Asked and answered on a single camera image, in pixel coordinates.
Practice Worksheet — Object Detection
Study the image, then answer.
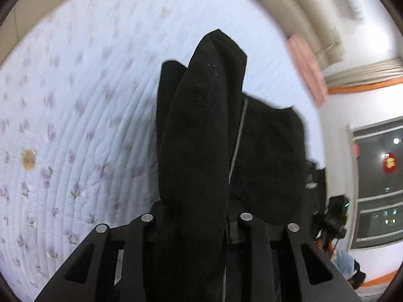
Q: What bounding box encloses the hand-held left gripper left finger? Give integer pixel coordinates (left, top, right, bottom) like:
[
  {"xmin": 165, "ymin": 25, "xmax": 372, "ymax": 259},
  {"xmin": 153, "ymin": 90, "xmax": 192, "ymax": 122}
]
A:
[{"xmin": 33, "ymin": 201, "xmax": 164, "ymax": 302}]

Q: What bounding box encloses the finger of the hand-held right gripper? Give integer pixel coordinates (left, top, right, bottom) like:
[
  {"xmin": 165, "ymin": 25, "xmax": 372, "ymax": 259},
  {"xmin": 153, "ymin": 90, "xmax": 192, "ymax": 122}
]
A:
[{"xmin": 304, "ymin": 161, "xmax": 327, "ymax": 203}]

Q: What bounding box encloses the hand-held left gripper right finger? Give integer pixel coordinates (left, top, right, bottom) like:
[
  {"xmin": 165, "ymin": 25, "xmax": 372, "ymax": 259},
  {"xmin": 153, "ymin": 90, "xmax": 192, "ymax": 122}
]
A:
[{"xmin": 227, "ymin": 211, "xmax": 362, "ymax": 302}]

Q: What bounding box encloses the black hooded jacket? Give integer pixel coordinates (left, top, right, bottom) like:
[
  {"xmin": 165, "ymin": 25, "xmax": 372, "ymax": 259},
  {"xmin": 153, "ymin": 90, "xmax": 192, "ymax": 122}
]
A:
[{"xmin": 113, "ymin": 29, "xmax": 326, "ymax": 302}]

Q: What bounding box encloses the person's jeans leg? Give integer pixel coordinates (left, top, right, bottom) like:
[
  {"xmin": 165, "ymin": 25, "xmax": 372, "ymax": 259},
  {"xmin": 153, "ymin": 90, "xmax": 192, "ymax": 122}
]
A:
[{"xmin": 332, "ymin": 248, "xmax": 361, "ymax": 282}]

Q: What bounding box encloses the dark glass window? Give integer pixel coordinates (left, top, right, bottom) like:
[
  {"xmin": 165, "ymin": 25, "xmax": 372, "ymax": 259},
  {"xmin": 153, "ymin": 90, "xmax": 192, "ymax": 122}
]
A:
[{"xmin": 348, "ymin": 116, "xmax": 403, "ymax": 252}]

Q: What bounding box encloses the red window decoration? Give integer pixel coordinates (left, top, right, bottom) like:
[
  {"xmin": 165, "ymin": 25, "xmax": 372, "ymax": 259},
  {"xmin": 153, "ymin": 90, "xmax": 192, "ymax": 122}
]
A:
[{"xmin": 382, "ymin": 152, "xmax": 398, "ymax": 174}]

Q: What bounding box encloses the white floral quilt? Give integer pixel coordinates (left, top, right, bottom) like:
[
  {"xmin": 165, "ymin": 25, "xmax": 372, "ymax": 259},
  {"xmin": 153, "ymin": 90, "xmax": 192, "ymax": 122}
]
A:
[{"xmin": 0, "ymin": 0, "xmax": 326, "ymax": 301}]

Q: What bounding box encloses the beige padded headboard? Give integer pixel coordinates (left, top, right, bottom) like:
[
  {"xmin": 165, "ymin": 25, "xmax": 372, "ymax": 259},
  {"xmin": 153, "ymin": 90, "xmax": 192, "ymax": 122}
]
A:
[{"xmin": 230, "ymin": 0, "xmax": 347, "ymax": 66}]

